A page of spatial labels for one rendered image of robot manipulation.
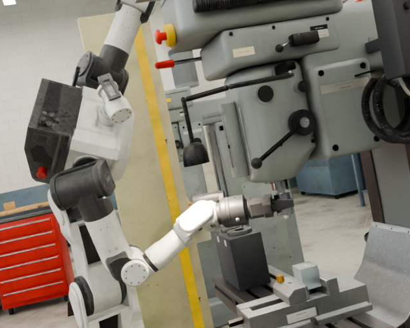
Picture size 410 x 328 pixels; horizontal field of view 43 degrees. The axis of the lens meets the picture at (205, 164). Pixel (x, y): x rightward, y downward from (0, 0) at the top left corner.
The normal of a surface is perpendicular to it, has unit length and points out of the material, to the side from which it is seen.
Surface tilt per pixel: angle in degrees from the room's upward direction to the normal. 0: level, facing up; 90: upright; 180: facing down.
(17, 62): 90
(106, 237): 103
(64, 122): 58
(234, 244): 90
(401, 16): 90
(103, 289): 81
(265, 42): 90
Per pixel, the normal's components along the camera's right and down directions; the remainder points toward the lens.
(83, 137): 0.36, -0.58
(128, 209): 0.26, 0.00
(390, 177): -0.94, 0.21
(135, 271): 0.26, 0.23
